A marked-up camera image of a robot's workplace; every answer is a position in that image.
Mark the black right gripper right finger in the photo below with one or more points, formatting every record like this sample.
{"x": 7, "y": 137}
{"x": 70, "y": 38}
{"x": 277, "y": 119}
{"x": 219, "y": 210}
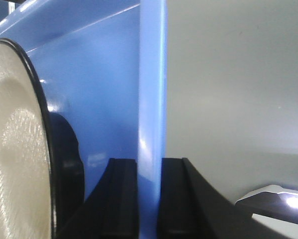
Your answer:
{"x": 190, "y": 208}

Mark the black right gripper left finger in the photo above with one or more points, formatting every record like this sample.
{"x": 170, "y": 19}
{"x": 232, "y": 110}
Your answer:
{"x": 111, "y": 210}

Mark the beige plate with black rim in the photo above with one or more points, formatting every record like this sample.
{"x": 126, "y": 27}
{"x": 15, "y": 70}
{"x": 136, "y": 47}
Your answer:
{"x": 41, "y": 172}

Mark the blue plastic tray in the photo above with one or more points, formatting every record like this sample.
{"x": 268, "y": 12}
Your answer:
{"x": 100, "y": 64}

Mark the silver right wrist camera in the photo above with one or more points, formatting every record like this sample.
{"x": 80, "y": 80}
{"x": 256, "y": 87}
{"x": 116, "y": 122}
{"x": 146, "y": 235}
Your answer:
{"x": 272, "y": 201}

